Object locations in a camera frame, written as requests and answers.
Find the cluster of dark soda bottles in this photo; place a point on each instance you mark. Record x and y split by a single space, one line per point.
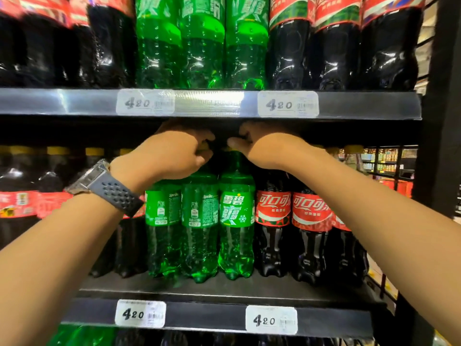
18 205

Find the black metal shelf rack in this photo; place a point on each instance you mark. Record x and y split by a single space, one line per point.
216 104

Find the person's left forearm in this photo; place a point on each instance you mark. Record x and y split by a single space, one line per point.
50 270

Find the person's left hand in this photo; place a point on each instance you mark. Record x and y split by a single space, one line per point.
165 158

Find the row of red-label cola bottles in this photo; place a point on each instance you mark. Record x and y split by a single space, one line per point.
173 340

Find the grey perforated-band wristwatch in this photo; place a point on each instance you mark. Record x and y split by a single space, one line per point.
115 194

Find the small white price tag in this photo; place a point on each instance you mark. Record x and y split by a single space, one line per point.
140 314
272 320

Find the person's right hand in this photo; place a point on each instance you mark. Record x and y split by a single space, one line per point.
273 147

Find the small red-label cola bottle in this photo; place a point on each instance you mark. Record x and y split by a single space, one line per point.
311 212
272 212
390 50
335 54
347 255
288 50

